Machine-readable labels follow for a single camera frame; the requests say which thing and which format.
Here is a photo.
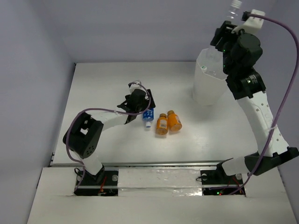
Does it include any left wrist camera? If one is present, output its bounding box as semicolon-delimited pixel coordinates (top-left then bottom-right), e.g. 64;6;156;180
128;80;142;93

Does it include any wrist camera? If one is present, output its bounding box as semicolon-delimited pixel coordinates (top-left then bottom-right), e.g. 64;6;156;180
232;12;264;35
128;80;142;93

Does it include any aluminium rail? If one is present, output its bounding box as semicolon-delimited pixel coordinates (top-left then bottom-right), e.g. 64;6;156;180
48;160;222;167

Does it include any translucent white bin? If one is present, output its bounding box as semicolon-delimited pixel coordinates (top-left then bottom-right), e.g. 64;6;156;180
192;49;227;105

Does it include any blue label clear bottle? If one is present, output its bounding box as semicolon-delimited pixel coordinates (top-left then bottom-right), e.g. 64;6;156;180
142;108;154;128

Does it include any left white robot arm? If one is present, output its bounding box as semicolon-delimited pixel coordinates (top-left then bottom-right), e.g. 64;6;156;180
63;87;156;184

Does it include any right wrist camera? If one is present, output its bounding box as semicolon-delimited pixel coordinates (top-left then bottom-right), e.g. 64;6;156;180
232;12;264;35

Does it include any clear bottle white cap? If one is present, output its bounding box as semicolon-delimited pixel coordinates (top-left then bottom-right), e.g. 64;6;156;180
206;46;222;76

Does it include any crushed clear bottle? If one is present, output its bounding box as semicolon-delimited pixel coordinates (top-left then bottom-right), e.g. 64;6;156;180
226;0;242;21

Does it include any orange juice bottle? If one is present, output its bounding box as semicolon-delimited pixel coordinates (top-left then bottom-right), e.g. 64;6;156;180
156;113;168;135
167;110;182;132

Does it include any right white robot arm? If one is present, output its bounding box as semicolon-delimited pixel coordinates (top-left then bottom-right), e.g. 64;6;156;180
211;21;299;183

